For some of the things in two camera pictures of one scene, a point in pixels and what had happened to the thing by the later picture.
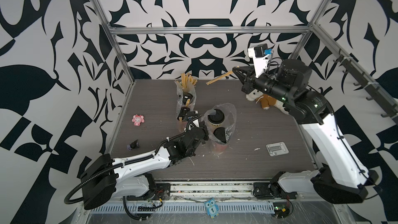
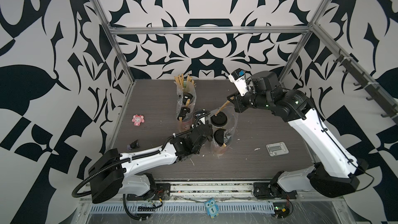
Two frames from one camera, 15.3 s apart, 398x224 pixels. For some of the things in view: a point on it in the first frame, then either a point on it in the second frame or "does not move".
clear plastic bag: [186, 101] does not move
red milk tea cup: [186, 96] does not move
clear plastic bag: [220, 122] does not move
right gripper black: [250, 82] → [238, 106]
